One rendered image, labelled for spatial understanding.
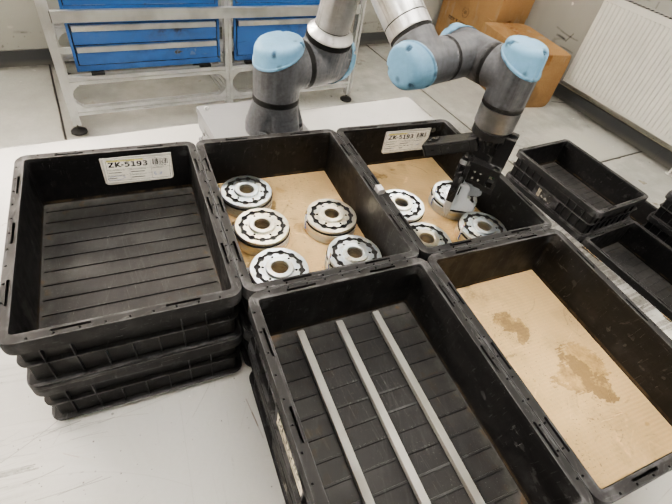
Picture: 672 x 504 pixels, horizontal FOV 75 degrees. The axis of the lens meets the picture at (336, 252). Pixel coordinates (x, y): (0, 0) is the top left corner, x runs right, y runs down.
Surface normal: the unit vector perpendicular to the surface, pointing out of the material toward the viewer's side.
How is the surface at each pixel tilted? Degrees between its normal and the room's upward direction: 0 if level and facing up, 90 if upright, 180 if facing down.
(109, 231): 0
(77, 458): 0
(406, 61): 90
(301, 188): 0
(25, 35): 90
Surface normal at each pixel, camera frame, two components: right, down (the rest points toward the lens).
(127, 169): 0.37, 0.70
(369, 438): 0.14, -0.69
